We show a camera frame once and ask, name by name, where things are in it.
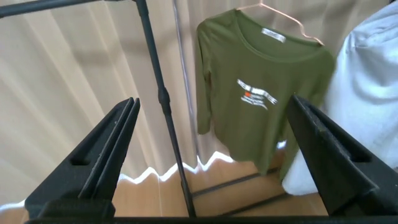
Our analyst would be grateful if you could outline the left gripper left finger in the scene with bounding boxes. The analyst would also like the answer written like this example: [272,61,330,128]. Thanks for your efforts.
[23,96,141,218]

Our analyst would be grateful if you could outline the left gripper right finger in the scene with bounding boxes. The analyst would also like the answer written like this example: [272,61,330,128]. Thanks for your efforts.
[285,94,398,217]

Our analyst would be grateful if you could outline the green long-sleeved shirt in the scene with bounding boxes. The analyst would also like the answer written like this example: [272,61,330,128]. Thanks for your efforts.
[195,8,336,181]

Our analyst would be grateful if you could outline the pink clothes hanger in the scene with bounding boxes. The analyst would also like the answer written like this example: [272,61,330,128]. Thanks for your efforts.
[234,0,326,47]

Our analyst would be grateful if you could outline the black clothes rack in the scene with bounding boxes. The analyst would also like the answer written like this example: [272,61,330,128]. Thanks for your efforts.
[0,0,293,218]

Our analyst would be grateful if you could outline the pale grey shorts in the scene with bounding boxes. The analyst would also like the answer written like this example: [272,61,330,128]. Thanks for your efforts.
[281,1,398,197]

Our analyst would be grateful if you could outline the beige curtain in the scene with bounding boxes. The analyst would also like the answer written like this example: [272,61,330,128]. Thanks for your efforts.
[0,0,392,206]

